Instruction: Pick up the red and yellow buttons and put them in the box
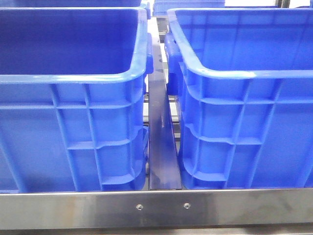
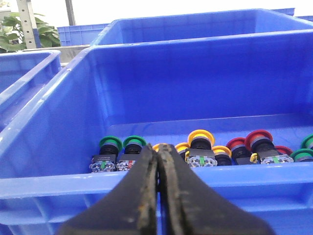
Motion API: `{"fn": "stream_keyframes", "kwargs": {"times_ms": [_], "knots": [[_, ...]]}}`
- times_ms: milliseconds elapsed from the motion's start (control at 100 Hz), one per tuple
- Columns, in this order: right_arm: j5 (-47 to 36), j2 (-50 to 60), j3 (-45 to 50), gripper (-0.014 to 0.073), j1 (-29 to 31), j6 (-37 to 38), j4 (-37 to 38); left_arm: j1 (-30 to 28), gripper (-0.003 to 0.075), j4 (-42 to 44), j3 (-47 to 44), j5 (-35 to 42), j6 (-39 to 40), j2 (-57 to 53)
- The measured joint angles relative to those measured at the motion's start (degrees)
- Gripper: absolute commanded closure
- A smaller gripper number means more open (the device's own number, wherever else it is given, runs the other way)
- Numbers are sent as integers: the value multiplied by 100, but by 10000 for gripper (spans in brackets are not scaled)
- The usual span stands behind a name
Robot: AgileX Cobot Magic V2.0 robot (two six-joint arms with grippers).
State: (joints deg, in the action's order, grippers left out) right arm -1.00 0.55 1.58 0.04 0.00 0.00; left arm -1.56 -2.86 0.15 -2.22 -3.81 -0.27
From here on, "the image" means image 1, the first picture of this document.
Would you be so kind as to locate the blue crate rear left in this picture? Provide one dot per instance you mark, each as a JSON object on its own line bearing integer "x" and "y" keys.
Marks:
{"x": 78, "y": 3}

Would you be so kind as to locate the stainless steel front rail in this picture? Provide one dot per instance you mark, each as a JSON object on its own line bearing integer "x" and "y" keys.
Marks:
{"x": 159, "y": 208}

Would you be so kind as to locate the blue crate rear right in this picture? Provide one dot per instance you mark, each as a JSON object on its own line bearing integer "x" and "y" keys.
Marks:
{"x": 160, "y": 7}

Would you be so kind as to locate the dark metal divider bar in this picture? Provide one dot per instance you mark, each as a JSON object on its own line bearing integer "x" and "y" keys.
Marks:
{"x": 164, "y": 172}

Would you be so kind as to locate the blue plastic crate right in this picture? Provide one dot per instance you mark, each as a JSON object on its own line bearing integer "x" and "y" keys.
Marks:
{"x": 245, "y": 96}

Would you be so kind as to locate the blue plastic crate left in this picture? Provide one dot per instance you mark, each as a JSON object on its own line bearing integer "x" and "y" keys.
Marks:
{"x": 71, "y": 98}

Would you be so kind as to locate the blue plastic crate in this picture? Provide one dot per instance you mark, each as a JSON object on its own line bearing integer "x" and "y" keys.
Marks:
{"x": 245, "y": 96}
{"x": 71, "y": 98}

